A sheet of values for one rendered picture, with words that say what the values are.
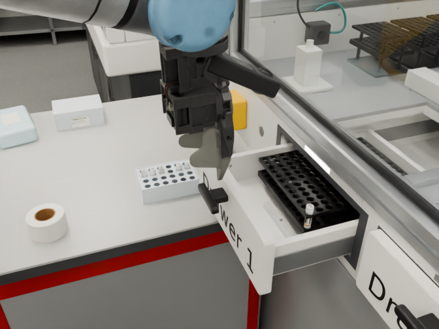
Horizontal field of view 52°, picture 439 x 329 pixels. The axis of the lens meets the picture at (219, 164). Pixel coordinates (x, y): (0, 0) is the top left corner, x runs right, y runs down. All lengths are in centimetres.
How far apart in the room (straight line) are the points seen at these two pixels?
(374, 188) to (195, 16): 38
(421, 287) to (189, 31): 41
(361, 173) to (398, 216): 8
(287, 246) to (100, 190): 49
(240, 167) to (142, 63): 69
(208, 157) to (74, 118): 67
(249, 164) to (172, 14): 54
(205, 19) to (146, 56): 108
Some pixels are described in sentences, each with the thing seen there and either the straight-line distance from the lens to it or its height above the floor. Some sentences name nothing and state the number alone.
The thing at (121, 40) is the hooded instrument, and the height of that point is 91.
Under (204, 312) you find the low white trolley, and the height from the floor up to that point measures 48.
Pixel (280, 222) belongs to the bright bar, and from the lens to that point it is 76.
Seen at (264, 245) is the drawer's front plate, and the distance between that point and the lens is 61.
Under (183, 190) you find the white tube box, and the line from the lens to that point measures 95.
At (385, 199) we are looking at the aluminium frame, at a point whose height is 98.
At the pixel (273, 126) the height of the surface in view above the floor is 91.
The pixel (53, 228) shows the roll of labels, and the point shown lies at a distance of 89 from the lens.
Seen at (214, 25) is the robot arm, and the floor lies 124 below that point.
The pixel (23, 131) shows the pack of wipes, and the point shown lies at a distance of 122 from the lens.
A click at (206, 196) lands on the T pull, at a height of 91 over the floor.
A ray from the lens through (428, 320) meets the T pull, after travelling 60.
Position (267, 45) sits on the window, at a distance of 92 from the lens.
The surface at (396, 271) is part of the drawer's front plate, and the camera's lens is 64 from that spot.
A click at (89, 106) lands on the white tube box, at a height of 81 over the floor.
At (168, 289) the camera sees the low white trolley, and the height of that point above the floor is 59.
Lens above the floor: 135
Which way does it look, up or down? 34 degrees down
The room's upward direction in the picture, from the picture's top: straight up
